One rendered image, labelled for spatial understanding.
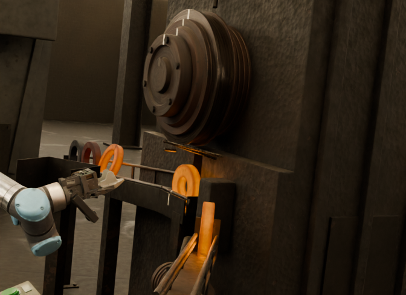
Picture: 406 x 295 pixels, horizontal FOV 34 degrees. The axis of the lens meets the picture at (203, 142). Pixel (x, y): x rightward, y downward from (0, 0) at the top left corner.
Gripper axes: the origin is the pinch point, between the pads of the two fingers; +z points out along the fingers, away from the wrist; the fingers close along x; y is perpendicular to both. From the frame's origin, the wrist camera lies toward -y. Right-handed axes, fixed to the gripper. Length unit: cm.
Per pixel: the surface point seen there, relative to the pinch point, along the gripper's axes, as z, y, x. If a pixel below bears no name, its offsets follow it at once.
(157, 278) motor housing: -3.4, -25.5, -24.2
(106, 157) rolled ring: 25, -12, 80
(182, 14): 38, 49, 7
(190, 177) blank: 23.0, -4.2, -5.6
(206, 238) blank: 1, -5, -53
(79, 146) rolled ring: 21, -10, 105
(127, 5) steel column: 299, 30, 655
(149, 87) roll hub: 22.0, 26.4, 11.7
